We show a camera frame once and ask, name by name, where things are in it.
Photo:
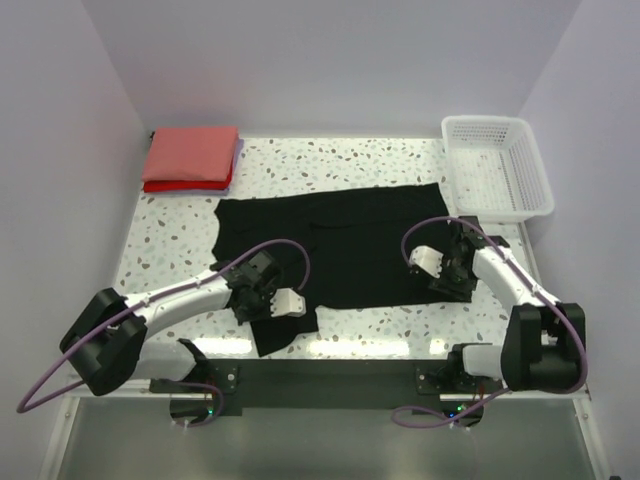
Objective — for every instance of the red folded t shirt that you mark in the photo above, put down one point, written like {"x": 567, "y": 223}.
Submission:
{"x": 187, "y": 185}

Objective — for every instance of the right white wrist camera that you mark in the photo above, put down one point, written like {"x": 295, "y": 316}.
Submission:
{"x": 426, "y": 259}

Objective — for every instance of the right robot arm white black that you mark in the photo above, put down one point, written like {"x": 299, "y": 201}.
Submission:
{"x": 544, "y": 347}

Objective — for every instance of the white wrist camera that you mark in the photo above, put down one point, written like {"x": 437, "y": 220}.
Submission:
{"x": 287, "y": 303}
{"x": 426, "y": 259}

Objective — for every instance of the black t shirt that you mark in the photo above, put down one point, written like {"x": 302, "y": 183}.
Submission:
{"x": 344, "y": 248}

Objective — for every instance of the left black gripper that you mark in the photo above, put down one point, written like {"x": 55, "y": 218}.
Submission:
{"x": 251, "y": 307}

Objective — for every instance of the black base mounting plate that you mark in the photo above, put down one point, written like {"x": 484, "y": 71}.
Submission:
{"x": 238, "y": 385}

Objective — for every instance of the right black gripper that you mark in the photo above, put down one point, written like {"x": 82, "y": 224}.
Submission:
{"x": 451, "y": 285}

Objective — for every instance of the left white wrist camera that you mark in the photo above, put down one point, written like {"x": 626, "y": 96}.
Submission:
{"x": 287, "y": 303}

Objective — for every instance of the white plastic basket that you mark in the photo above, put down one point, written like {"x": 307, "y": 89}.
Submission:
{"x": 495, "y": 168}

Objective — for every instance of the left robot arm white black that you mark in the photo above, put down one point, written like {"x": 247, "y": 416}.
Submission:
{"x": 112, "y": 332}

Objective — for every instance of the aluminium rail frame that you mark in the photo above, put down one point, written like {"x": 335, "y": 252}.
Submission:
{"x": 140, "y": 390}

